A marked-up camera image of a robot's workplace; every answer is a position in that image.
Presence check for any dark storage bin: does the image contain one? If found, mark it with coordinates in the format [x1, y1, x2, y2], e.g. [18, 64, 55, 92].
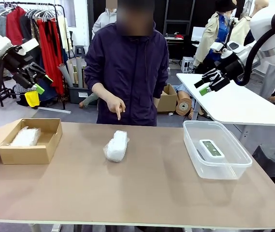
[68, 86, 98, 104]

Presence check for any person right forearm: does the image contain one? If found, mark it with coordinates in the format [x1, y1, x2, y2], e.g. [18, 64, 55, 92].
[91, 83, 107, 95]

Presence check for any mannequin with beige coat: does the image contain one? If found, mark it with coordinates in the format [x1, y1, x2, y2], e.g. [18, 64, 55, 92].
[192, 0, 237, 69]

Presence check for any bubble clock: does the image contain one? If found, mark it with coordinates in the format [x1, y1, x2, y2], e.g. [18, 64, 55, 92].
[103, 130, 130, 163]
[9, 126, 42, 147]

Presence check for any grey paper tube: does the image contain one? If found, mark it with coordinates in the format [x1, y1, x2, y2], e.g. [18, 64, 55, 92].
[58, 63, 74, 88]

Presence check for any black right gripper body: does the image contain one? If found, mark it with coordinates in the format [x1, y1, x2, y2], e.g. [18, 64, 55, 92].
[220, 58, 246, 79]

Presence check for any red jacket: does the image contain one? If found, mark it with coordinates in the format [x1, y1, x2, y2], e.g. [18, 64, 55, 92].
[5, 6, 27, 45]

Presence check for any clear plastic container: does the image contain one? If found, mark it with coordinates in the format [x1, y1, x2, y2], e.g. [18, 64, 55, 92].
[182, 120, 253, 180]

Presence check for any grey step stool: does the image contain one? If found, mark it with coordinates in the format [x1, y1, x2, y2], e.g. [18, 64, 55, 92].
[74, 44, 86, 59]

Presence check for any person in navy jacket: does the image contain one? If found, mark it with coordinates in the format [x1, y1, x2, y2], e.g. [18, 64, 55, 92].
[84, 20, 169, 127]

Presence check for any bare mannequin torso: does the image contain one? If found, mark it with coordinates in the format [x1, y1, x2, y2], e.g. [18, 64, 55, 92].
[249, 0, 270, 17]

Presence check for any mannequin leg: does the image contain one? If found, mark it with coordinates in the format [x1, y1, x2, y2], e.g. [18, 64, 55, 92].
[79, 93, 99, 108]

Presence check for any open brown cardboard box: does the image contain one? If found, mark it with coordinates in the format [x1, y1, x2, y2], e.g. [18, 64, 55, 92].
[0, 117, 63, 165]

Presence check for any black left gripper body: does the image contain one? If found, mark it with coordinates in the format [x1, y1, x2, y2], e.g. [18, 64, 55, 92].
[5, 48, 33, 78]

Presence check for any white monitor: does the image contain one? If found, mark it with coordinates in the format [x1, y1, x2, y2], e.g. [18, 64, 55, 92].
[190, 26, 207, 42]

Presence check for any black clothes rack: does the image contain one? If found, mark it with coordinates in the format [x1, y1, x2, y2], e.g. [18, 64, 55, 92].
[0, 1, 72, 114]

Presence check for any white computer case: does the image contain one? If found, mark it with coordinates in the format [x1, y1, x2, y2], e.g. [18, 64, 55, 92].
[181, 57, 196, 73]

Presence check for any person right hand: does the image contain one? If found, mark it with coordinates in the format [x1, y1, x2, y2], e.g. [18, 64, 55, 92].
[98, 89, 126, 121]

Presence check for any red dress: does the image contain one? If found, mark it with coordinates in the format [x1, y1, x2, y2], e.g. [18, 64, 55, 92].
[36, 18, 65, 95]

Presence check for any cream hanging garment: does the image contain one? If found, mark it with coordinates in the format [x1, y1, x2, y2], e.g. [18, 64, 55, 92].
[56, 15, 73, 53]

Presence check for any yellow bag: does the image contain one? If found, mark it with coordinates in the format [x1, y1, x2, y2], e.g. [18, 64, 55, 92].
[24, 90, 41, 108]

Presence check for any white digital clock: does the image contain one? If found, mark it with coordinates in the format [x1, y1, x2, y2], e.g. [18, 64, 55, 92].
[198, 139, 226, 162]

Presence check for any brown cardboard carton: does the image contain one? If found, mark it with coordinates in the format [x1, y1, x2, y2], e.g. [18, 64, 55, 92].
[156, 84, 178, 114]

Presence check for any person head black hair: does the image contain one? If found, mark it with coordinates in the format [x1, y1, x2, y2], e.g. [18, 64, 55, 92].
[114, 0, 156, 37]

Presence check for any bystander in grey hoodie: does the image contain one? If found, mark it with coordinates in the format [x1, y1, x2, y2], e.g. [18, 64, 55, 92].
[91, 7, 117, 41]

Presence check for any white table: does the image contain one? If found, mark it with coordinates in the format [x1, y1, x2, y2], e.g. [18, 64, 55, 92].
[176, 72, 275, 143]

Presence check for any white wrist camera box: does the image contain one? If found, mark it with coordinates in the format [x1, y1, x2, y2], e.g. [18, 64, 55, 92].
[210, 41, 225, 53]
[14, 38, 40, 58]

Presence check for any cardboard spool roll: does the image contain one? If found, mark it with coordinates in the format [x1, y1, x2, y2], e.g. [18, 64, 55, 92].
[174, 90, 194, 117]

